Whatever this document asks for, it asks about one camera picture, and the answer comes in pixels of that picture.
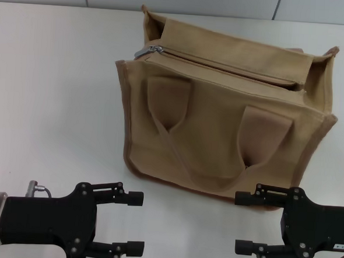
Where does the grey left wrist cable connector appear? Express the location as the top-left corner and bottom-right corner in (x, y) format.
(24, 180), (54, 199)

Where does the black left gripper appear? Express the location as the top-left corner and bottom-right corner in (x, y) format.
(0, 175), (149, 258)

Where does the silver metal zipper pull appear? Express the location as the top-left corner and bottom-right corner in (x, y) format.
(134, 43), (166, 60)

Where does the khaki canvas food bag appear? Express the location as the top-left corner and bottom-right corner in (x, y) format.
(106, 2), (344, 217)

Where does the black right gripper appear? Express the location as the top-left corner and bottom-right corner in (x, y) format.
(231, 182), (344, 258)

